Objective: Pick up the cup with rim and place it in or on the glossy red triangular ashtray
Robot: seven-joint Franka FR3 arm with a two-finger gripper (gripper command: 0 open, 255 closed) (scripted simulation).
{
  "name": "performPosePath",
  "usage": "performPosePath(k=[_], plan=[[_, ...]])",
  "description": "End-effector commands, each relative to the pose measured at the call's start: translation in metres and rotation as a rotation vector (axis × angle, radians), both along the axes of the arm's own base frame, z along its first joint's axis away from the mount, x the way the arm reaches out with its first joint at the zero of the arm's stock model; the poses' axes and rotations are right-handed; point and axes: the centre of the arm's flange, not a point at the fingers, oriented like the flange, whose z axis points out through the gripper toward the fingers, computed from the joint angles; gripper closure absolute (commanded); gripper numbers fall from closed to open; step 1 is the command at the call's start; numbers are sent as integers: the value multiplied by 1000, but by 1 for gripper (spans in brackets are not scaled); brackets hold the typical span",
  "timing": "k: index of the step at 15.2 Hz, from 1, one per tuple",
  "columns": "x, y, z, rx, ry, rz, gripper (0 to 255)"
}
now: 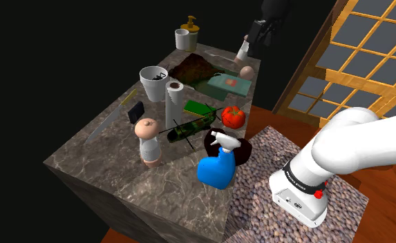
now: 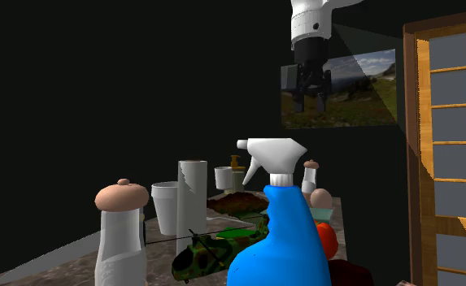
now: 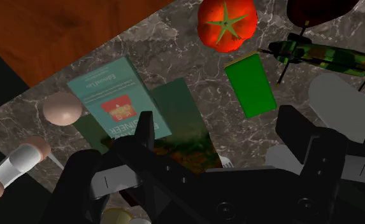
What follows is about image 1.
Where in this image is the beige and white grinder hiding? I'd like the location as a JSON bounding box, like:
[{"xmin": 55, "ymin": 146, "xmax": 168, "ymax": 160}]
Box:
[
  {"xmin": 134, "ymin": 117, "xmax": 163, "ymax": 168},
  {"xmin": 233, "ymin": 35, "xmax": 253, "ymax": 67}
]

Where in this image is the beige egg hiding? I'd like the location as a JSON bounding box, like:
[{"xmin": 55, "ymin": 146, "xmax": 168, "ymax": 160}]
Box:
[{"xmin": 239, "ymin": 66, "xmax": 256, "ymax": 81}]

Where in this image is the silver spoon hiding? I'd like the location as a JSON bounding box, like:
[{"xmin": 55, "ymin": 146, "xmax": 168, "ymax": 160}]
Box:
[{"xmin": 204, "ymin": 49, "xmax": 236, "ymax": 64}]

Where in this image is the teal book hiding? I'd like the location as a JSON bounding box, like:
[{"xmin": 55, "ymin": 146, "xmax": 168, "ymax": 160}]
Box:
[{"xmin": 206, "ymin": 74, "xmax": 253, "ymax": 99}]

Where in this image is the dark green flat book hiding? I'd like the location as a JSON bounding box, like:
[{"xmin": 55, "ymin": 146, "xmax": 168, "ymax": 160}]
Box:
[{"xmin": 191, "ymin": 68, "xmax": 240, "ymax": 102}]

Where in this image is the yellow soap dispenser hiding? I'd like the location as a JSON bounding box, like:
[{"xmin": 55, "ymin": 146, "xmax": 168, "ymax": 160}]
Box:
[{"xmin": 180, "ymin": 15, "xmax": 200, "ymax": 53}]

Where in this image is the brown crumpled cloth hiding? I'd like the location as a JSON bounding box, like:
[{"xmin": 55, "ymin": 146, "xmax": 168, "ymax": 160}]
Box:
[{"xmin": 167, "ymin": 52, "xmax": 226, "ymax": 90}]

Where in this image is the red tomato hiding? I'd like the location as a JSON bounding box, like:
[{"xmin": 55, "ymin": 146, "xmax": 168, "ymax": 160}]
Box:
[{"xmin": 220, "ymin": 106, "xmax": 247, "ymax": 130}]

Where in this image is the white mug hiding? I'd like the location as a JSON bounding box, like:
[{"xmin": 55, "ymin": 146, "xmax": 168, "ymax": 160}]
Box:
[{"xmin": 174, "ymin": 28, "xmax": 190, "ymax": 52}]

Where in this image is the green and yellow sponge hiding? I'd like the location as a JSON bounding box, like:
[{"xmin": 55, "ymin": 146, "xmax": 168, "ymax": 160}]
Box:
[{"xmin": 182, "ymin": 99, "xmax": 217, "ymax": 119}]

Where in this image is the wooden lattice window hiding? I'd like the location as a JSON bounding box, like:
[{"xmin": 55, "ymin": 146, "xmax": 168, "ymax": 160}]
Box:
[{"xmin": 272, "ymin": 0, "xmax": 396, "ymax": 129}]

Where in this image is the white paper towel roll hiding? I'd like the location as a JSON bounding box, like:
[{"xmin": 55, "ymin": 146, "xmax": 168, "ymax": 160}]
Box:
[{"xmin": 164, "ymin": 80, "xmax": 185, "ymax": 130}]

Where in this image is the dark brown round bowl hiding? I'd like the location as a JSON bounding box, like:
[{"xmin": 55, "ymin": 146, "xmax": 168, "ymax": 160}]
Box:
[{"xmin": 203, "ymin": 127, "xmax": 254, "ymax": 168}]

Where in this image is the camouflage toy helicopter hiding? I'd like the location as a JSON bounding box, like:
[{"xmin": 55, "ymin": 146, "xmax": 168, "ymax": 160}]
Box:
[{"xmin": 158, "ymin": 102, "xmax": 225, "ymax": 151}]

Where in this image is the white tapered cup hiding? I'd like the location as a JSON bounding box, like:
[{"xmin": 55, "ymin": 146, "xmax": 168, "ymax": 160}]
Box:
[{"xmin": 139, "ymin": 66, "xmax": 170, "ymax": 103}]

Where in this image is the blue spray bottle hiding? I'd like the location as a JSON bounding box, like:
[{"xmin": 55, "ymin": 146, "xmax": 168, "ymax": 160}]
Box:
[{"xmin": 196, "ymin": 130, "xmax": 243, "ymax": 191}]

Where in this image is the small black box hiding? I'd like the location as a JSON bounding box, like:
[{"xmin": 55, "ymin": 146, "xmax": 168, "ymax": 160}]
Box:
[{"xmin": 127, "ymin": 101, "xmax": 146, "ymax": 125}]

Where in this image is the pebble patterned robot stand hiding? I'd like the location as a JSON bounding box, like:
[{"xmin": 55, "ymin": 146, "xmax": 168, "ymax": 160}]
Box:
[{"xmin": 223, "ymin": 125, "xmax": 370, "ymax": 243}]

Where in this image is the silver knife with yellow handle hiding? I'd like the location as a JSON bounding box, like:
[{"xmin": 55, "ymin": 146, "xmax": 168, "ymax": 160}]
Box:
[{"xmin": 84, "ymin": 88, "xmax": 139, "ymax": 144}]

